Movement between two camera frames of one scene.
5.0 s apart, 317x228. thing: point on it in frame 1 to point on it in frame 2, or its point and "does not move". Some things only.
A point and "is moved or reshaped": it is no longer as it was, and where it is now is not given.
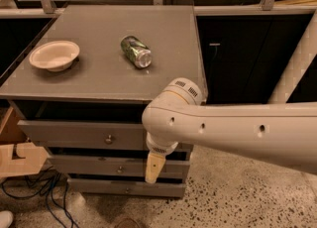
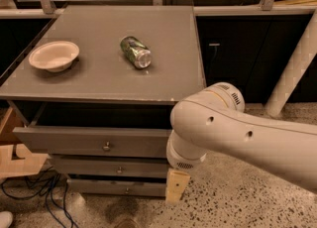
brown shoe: [127, 223] does not move
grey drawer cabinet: [82, 83] does not move
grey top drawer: [84, 135] is moved or reshaped
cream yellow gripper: [160, 147] to [180, 161]
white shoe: [6, 218] does not move
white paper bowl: [54, 56] does not move
